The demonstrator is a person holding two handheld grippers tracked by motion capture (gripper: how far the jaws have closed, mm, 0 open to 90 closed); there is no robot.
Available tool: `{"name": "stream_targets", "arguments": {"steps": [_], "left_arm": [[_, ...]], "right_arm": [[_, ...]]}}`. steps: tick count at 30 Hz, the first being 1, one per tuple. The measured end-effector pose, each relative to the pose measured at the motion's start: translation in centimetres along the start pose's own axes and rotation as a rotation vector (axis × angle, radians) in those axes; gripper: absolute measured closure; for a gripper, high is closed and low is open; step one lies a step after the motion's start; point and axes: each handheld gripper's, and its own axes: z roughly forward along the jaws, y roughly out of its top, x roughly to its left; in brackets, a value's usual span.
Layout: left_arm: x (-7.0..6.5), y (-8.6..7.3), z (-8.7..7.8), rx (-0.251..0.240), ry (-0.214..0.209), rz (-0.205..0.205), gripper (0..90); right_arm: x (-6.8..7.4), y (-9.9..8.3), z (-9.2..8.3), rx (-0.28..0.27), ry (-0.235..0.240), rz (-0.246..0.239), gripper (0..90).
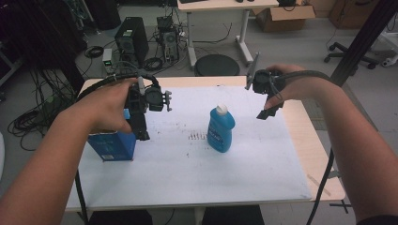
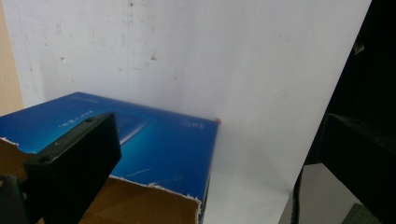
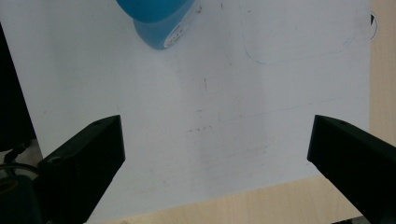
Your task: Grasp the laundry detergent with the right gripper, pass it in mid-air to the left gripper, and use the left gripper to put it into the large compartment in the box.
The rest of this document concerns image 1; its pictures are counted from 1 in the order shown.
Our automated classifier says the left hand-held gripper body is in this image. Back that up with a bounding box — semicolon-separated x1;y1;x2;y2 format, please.
124;75;174;117

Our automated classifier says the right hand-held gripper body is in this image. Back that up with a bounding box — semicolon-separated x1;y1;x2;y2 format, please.
245;52;286;96

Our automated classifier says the blue cardboard box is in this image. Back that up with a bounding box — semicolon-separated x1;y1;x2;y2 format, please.
86;108;138;162

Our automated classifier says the blue bottle with white cap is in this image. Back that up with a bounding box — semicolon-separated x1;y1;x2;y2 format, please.
207;103;237;154

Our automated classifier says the person's right hand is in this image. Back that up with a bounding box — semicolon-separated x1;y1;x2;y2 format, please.
263;63;317;111

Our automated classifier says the person's left hand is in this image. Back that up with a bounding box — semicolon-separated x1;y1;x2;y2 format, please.
59;78;139;136

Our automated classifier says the round black stool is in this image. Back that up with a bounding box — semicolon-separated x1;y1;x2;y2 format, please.
193;53;241;78

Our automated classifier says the open computer tower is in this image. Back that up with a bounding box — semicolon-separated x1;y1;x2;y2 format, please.
155;15;181;64

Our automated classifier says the small grey power supply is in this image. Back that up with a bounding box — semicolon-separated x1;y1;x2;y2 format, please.
101;48;115;75

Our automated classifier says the black computer tower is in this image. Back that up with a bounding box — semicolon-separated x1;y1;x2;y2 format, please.
114;16;150;68

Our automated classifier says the open cardboard box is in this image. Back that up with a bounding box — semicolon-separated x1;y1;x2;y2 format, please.
252;4;317;34

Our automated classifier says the white table mat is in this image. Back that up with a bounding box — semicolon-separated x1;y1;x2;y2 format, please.
66;85;314;211

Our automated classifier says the black office chair base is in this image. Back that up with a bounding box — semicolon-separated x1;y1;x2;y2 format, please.
323;41;380;70

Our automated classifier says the white desk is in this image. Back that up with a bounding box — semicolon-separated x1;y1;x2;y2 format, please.
176;0;280;70

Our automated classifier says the black metal stand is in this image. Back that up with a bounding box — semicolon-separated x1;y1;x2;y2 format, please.
329;0;398;88

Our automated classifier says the closed brown cardboard box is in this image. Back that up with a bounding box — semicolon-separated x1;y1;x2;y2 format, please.
328;0;381;31

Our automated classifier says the coiled black cable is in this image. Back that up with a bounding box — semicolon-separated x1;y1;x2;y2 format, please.
143;56;164;72
84;45;105;59

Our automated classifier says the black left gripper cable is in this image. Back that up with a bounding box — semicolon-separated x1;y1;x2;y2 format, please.
75;72;161;103

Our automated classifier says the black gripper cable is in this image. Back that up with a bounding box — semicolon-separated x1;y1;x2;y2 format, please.
273;69;336;225
75;72;161;103

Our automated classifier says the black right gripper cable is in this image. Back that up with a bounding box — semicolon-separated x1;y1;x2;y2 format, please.
273;69;336;225

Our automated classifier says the bundle of black floor cables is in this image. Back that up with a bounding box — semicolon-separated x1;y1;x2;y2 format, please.
7;67;73;152

